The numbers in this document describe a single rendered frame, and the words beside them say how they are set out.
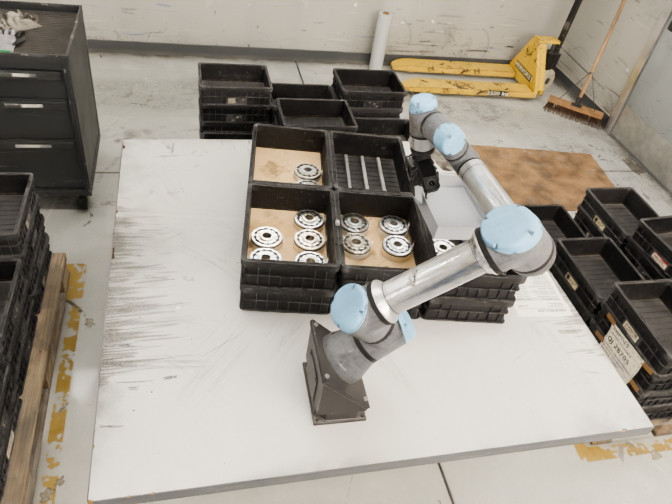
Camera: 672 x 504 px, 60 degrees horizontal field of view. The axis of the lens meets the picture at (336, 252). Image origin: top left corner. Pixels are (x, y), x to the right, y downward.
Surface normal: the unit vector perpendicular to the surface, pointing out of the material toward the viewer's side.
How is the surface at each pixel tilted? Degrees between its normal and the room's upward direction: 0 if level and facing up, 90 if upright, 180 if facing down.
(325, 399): 90
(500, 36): 90
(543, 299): 0
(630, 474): 0
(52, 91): 90
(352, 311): 54
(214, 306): 0
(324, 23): 90
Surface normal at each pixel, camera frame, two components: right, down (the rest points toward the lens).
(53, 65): 0.21, 0.67
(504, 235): -0.45, -0.44
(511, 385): 0.14, -0.74
